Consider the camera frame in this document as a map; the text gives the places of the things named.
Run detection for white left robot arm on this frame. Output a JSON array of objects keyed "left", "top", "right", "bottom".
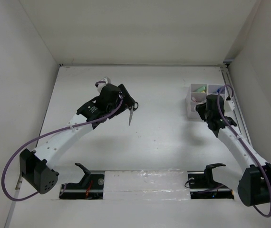
[{"left": 19, "top": 83, "right": 138, "bottom": 194}]

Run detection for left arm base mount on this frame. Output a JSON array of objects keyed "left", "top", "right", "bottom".
[{"left": 59, "top": 163, "right": 105, "bottom": 200}]

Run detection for white compartment organizer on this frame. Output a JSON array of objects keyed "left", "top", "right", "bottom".
[{"left": 185, "top": 83, "right": 223, "bottom": 120}]

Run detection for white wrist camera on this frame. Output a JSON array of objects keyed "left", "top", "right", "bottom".
[
  {"left": 95, "top": 77, "right": 111, "bottom": 93},
  {"left": 224, "top": 96, "right": 235, "bottom": 113}
]

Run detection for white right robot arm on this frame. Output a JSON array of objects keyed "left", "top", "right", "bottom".
[{"left": 195, "top": 94, "right": 271, "bottom": 207}]

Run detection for green highlighter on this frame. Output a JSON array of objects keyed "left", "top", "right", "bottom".
[{"left": 195, "top": 86, "right": 206, "bottom": 93}]

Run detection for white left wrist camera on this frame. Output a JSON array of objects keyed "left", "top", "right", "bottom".
[{"left": 95, "top": 77, "right": 111, "bottom": 93}]

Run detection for black handled scissors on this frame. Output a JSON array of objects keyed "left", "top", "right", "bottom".
[{"left": 128, "top": 102, "right": 139, "bottom": 126}]

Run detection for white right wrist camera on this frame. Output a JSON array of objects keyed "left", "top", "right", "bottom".
[{"left": 224, "top": 96, "right": 235, "bottom": 113}]

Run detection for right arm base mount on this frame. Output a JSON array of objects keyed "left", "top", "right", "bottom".
[{"left": 184, "top": 163, "right": 234, "bottom": 200}]

